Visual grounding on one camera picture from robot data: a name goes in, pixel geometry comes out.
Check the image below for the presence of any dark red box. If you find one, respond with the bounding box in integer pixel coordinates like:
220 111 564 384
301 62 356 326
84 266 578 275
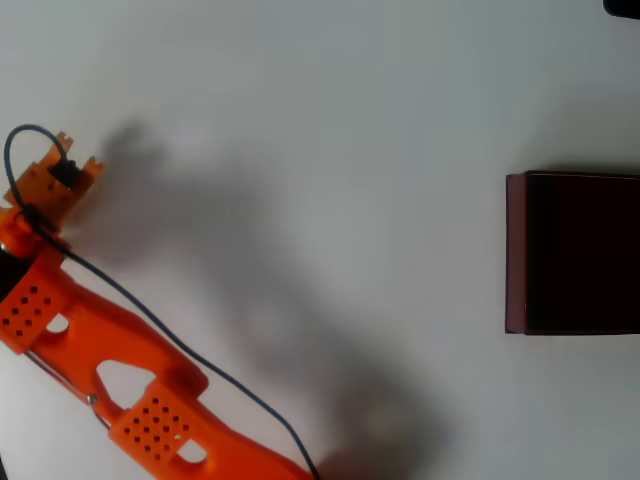
504 169 640 336

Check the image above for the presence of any black object at corner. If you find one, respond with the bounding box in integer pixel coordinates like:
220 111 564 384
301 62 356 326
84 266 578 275
602 0 640 21

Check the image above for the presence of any black servo cable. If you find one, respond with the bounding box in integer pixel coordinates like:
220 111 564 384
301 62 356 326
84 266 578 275
3 123 321 480

